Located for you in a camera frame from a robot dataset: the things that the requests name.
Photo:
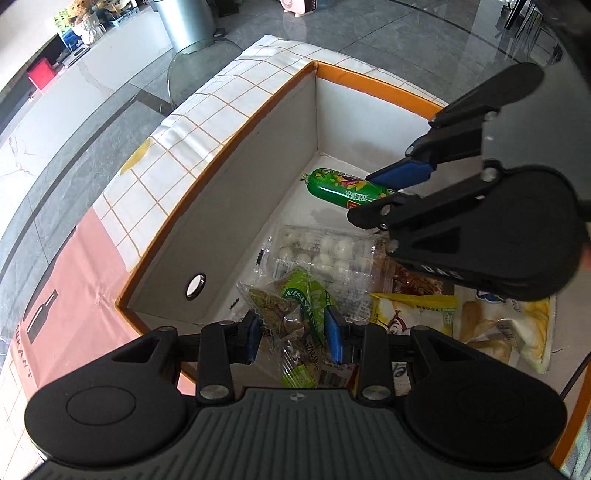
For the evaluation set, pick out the pink heater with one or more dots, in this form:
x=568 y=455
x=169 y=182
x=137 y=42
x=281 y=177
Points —
x=300 y=7

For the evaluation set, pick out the checked tablecloth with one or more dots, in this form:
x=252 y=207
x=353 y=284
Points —
x=207 y=115

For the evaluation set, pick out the pink mat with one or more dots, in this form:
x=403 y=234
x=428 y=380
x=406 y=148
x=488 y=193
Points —
x=78 y=286

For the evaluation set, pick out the green raisin packet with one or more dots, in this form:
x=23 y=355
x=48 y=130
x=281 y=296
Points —
x=300 y=314

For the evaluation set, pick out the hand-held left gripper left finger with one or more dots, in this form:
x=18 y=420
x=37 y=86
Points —
x=253 y=333

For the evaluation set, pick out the green sausage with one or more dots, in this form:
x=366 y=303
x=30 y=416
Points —
x=341 y=187

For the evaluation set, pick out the red box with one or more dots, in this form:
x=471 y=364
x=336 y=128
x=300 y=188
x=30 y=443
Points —
x=40 y=74

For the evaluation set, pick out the orange cardboard box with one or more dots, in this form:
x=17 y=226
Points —
x=221 y=221

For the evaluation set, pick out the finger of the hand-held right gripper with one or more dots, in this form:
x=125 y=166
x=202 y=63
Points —
x=401 y=210
x=401 y=173

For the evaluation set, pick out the dark dining chair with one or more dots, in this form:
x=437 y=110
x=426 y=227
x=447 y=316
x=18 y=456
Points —
x=526 y=11

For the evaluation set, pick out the clear tray of white balls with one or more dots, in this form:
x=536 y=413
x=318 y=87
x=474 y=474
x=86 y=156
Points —
x=323 y=251

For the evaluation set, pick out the metal trash can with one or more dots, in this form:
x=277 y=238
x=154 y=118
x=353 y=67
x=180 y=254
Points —
x=184 y=23

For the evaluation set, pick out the white television cabinet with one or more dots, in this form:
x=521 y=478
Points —
x=92 y=83

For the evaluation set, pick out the teddy bear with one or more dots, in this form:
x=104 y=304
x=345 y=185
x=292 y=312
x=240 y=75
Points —
x=85 y=18

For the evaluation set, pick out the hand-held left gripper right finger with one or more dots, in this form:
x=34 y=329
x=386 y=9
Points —
x=333 y=337

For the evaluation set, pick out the yellow chips packet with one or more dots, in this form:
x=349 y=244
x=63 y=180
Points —
x=512 y=332

